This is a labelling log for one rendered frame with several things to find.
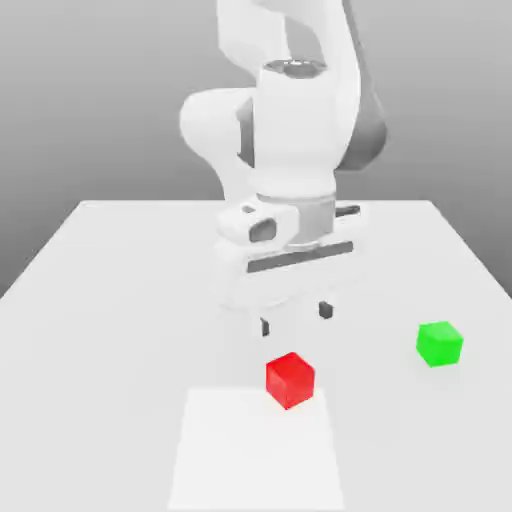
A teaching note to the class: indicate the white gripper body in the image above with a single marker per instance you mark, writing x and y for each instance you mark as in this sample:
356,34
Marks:
288,280

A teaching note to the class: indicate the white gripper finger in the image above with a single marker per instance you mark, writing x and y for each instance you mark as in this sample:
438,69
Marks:
326,310
264,327

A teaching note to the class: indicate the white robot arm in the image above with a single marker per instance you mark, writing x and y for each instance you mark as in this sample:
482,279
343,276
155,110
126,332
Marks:
296,132

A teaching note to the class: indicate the small red cube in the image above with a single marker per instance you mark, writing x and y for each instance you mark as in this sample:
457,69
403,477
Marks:
290,380

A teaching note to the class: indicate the small green cube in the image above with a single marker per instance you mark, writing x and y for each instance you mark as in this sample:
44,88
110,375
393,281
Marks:
439,344

